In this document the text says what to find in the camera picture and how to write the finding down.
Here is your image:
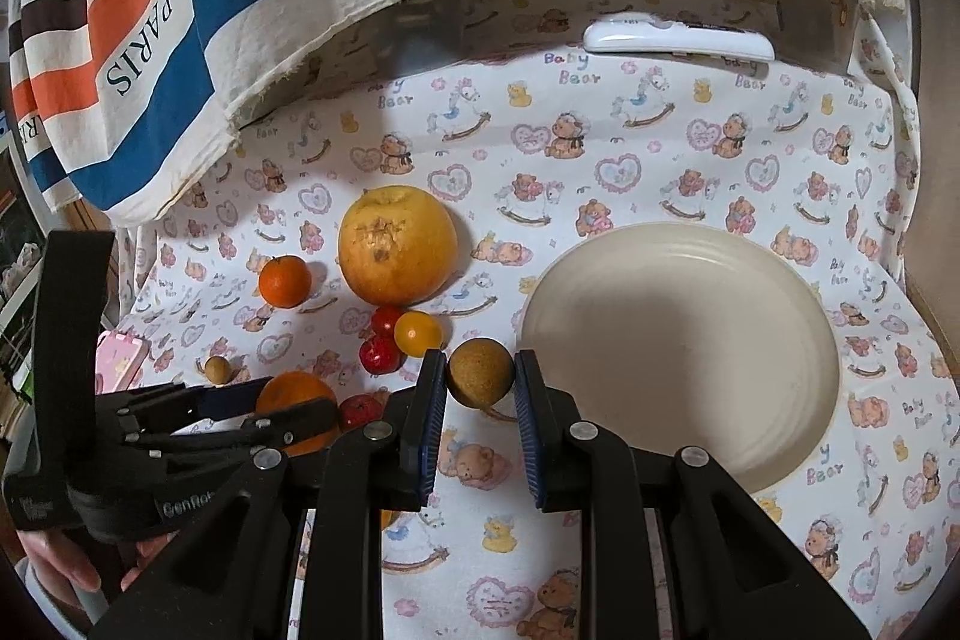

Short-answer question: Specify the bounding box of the beige round plate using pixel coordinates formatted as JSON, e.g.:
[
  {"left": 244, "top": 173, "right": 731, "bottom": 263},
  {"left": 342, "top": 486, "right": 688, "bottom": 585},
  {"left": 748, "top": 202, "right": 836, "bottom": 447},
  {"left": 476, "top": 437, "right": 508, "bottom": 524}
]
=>
[{"left": 517, "top": 223, "right": 841, "bottom": 492}]

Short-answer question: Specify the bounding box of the yellow cherry tomato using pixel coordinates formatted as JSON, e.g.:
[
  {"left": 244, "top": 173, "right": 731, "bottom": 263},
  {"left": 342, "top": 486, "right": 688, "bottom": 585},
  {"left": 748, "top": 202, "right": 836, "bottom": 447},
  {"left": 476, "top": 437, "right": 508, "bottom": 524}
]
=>
[{"left": 394, "top": 310, "right": 444, "bottom": 357}]

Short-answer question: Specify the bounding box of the small brown longan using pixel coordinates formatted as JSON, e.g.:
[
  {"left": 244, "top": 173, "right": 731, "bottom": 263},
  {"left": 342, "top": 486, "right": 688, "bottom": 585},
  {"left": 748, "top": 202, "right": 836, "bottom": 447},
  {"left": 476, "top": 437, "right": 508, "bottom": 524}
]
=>
[{"left": 203, "top": 356, "right": 233, "bottom": 386}]

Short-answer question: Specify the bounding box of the red cherry tomato front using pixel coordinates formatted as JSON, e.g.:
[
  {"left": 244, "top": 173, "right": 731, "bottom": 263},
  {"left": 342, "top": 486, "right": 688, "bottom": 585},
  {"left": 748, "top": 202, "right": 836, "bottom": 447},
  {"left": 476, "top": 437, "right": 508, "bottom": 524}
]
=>
[{"left": 358, "top": 335, "right": 405, "bottom": 375}]

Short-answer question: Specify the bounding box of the person's left hand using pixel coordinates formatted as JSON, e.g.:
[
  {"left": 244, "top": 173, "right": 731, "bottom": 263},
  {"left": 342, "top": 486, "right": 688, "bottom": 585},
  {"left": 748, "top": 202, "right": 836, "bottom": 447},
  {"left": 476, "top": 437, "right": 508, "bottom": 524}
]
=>
[{"left": 16, "top": 530, "right": 174, "bottom": 606}]

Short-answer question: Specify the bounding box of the small back mandarin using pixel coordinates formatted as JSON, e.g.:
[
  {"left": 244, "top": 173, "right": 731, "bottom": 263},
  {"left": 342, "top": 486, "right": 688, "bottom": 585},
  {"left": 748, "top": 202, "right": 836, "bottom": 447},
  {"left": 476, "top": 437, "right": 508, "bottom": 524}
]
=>
[{"left": 257, "top": 255, "right": 313, "bottom": 308}]

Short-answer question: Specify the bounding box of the white remote control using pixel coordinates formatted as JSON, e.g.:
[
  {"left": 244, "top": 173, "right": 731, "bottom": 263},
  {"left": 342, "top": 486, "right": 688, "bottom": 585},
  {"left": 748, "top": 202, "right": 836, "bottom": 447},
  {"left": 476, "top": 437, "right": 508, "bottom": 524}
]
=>
[{"left": 583, "top": 11, "right": 776, "bottom": 64}]

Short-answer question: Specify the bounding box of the baby bear print sheet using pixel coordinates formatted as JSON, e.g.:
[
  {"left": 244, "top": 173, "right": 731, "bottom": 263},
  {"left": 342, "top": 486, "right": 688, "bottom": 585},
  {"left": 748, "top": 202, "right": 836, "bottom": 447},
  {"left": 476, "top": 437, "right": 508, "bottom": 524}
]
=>
[{"left": 121, "top": 0, "right": 958, "bottom": 638}]

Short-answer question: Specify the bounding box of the orange mandarin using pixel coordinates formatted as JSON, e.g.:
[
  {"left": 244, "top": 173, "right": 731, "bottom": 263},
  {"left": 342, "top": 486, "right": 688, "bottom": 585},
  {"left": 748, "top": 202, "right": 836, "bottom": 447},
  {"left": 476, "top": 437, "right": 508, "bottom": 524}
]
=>
[{"left": 254, "top": 370, "right": 338, "bottom": 456}]

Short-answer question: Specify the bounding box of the red cherry tomato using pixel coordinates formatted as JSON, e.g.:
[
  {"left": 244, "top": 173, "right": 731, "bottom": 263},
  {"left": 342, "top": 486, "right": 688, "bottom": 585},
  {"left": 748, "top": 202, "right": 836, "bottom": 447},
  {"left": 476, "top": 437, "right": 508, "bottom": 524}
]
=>
[
  {"left": 358, "top": 335, "right": 405, "bottom": 375},
  {"left": 370, "top": 305, "right": 405, "bottom": 338}
]

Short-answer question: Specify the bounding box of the brown round kiwi fruit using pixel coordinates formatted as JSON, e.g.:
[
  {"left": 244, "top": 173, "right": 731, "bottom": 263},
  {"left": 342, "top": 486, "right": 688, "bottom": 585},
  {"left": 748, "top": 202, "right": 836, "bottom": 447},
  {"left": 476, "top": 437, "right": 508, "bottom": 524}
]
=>
[{"left": 449, "top": 338, "right": 512, "bottom": 409}]

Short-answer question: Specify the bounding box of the wooden shelf unit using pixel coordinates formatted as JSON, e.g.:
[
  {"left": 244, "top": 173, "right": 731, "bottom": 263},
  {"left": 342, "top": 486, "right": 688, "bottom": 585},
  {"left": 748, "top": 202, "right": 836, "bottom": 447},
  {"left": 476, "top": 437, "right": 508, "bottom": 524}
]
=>
[{"left": 907, "top": 0, "right": 958, "bottom": 372}]

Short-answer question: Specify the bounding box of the large yellow grapefruit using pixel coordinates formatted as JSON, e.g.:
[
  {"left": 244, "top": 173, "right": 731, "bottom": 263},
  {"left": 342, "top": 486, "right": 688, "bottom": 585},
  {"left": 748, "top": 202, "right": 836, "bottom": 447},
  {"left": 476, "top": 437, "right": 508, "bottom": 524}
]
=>
[{"left": 337, "top": 185, "right": 459, "bottom": 305}]

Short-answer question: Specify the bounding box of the red apple-like fruit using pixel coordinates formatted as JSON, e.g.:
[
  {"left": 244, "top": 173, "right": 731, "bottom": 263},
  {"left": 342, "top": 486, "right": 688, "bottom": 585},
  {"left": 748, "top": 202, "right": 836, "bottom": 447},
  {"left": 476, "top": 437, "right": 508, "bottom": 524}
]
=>
[{"left": 338, "top": 393, "right": 384, "bottom": 434}]

